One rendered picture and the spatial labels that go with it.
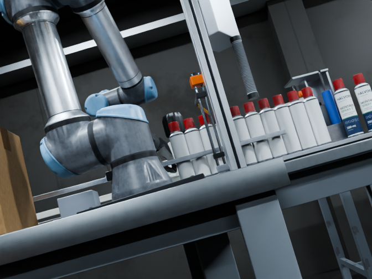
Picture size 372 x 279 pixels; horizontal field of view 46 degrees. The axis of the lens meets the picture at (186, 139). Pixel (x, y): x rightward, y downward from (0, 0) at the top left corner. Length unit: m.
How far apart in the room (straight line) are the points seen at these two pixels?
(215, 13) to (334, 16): 3.01
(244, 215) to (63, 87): 0.65
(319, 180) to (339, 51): 3.42
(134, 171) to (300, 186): 0.37
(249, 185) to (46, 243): 0.29
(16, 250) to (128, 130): 0.46
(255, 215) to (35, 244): 0.31
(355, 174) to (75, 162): 0.62
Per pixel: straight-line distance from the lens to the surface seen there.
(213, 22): 1.39
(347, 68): 4.22
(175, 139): 1.43
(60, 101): 1.11
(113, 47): 1.26
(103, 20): 1.23
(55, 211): 1.51
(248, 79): 1.41
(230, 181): 0.60
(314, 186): 0.87
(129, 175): 1.01
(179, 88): 4.04
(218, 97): 1.33
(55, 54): 1.15
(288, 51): 3.99
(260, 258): 0.62
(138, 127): 1.04
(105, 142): 1.04
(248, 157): 1.44
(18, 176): 1.22
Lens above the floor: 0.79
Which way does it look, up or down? 9 degrees up
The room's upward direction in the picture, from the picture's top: 16 degrees counter-clockwise
